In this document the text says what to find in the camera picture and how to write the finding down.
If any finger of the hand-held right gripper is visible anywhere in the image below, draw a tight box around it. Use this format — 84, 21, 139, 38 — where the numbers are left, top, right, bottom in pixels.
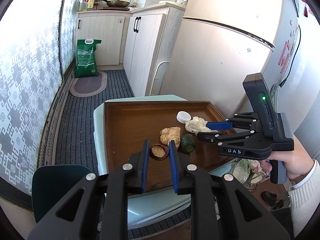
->
206, 112, 262, 131
196, 129, 263, 147

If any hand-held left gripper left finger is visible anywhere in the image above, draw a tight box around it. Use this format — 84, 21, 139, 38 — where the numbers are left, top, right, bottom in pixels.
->
27, 140, 150, 240

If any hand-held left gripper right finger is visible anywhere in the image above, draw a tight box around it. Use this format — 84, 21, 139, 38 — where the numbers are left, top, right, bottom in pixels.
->
168, 140, 292, 240

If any white tissue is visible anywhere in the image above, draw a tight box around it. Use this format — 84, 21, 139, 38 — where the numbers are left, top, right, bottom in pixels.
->
185, 116, 218, 133

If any brown nut shell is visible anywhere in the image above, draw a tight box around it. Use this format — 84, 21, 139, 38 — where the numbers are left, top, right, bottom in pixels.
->
149, 144, 169, 160

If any brown wooden tray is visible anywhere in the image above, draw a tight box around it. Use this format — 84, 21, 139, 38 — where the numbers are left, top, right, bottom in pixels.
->
104, 101, 237, 193

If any dark teal plastic bin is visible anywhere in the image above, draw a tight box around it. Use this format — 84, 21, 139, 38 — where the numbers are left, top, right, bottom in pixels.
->
32, 164, 103, 224

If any person's right forearm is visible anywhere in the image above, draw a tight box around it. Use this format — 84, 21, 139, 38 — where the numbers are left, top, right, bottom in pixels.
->
287, 159, 320, 238

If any person's right hand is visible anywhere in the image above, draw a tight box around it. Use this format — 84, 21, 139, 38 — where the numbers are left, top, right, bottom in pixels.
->
260, 134, 315, 180

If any white bottle cap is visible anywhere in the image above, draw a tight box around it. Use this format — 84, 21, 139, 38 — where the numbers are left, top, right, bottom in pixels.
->
176, 111, 191, 123

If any light blue plastic stool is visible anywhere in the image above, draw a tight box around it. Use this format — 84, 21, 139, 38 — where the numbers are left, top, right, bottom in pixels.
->
93, 94, 240, 229

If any filled clear plastic bag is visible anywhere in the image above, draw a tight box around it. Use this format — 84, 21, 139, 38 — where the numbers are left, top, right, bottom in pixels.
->
231, 159, 265, 188

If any red paper cutout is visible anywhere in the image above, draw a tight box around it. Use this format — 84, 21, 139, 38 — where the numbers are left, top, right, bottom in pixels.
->
279, 40, 292, 73

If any beige refrigerator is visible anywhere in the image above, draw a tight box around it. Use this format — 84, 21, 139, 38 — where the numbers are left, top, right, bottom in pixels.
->
160, 0, 320, 140

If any brown shoe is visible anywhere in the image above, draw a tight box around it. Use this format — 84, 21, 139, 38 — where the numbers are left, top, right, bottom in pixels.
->
261, 191, 288, 209

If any white kitchen cabinet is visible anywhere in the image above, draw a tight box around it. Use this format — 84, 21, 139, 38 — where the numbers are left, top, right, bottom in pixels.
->
75, 1, 187, 97

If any grey oval floor mat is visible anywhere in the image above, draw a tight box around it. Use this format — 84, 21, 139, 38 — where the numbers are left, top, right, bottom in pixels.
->
69, 70, 108, 97

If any red hanging decoration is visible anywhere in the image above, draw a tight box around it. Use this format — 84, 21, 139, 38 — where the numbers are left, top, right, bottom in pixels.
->
295, 0, 312, 18

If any green rice bag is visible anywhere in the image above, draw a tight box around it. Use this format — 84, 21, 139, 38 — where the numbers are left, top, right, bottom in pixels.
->
74, 39, 102, 78

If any metal frying pan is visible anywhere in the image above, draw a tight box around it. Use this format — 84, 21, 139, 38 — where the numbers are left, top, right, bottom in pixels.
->
95, 0, 131, 8

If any black cable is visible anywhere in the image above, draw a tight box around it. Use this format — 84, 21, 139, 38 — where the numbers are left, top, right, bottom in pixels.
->
279, 25, 300, 88

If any white rounded frame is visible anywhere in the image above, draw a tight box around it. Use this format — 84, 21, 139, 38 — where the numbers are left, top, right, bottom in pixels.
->
151, 61, 170, 97

